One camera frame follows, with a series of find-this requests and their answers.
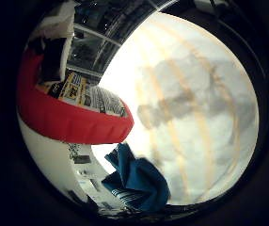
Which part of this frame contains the blue cloth with white stripes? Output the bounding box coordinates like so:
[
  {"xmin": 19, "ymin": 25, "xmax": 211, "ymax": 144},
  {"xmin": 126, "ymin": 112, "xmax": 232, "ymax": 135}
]
[{"xmin": 101, "ymin": 142, "xmax": 172, "ymax": 213}]

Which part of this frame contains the green leafy plant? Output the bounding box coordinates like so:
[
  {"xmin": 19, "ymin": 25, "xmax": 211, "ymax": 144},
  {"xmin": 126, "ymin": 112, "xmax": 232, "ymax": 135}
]
[{"xmin": 68, "ymin": 143, "xmax": 82, "ymax": 161}]

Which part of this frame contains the dark window with frame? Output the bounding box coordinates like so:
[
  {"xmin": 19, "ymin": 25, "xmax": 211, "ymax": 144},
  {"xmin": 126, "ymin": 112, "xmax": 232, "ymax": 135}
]
[{"xmin": 67, "ymin": 0, "xmax": 173, "ymax": 77}]

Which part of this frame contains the dark wall picture frame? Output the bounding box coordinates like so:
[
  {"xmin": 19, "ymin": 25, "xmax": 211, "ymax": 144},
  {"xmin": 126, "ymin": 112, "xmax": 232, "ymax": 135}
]
[{"xmin": 73, "ymin": 154, "xmax": 92, "ymax": 165}]

